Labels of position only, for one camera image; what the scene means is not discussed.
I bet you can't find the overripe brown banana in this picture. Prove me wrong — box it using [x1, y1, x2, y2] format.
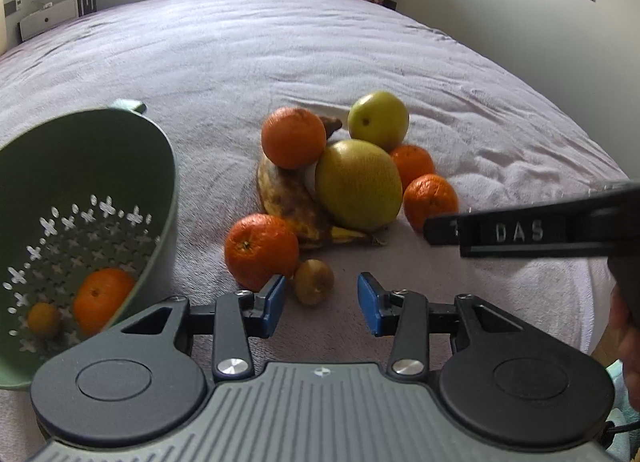
[256, 115, 388, 250]

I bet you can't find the black cable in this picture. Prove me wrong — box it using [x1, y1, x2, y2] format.
[599, 419, 640, 449]

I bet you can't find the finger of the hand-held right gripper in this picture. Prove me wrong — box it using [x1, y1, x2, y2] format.
[423, 212, 463, 247]

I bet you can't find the white nightstand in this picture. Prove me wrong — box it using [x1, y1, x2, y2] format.
[19, 0, 81, 41]

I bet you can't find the green apple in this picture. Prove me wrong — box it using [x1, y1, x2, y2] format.
[347, 91, 410, 151]

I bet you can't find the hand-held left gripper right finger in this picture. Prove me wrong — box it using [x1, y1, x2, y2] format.
[357, 272, 526, 383]

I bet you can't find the brown kiwi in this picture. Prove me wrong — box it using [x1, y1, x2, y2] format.
[293, 259, 335, 306]

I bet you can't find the green plastic colander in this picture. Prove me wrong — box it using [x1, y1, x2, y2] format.
[0, 99, 181, 390]

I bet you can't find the small mandarin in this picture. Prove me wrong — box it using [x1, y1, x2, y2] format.
[26, 303, 62, 340]

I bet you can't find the orange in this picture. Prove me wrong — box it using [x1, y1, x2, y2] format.
[389, 144, 437, 193]
[261, 106, 327, 171]
[403, 174, 460, 231]
[72, 268, 137, 337]
[224, 213, 301, 293]

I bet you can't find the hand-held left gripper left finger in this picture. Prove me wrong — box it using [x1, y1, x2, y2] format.
[122, 274, 287, 383]

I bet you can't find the person's right hand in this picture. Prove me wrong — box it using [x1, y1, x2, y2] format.
[610, 287, 640, 413]

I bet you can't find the teal cloth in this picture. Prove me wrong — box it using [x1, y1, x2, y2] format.
[606, 361, 640, 462]

